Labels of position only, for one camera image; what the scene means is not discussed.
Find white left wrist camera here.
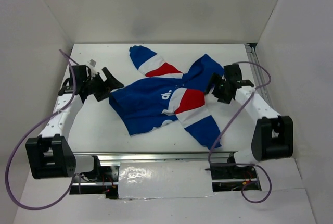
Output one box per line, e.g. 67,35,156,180
87,59,96,69

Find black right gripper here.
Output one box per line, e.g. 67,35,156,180
203,72,233,105

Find aluminium side rail frame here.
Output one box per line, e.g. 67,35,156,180
245,42,290,158

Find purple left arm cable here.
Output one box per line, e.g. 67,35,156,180
5,48,79,210

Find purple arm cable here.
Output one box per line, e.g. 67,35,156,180
208,61,273,204
5,48,79,210

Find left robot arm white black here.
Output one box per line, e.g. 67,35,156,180
25,65,124,182

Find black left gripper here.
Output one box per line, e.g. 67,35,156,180
83,67,124,102

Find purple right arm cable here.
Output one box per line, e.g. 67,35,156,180
208,61,273,204

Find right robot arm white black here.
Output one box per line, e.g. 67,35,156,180
205,62,293,178

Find blue white red jacket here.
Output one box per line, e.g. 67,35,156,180
109,45,224,149

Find white foil covered panel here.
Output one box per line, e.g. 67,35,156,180
118,161,214,200

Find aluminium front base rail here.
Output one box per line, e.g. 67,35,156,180
72,151,235,163

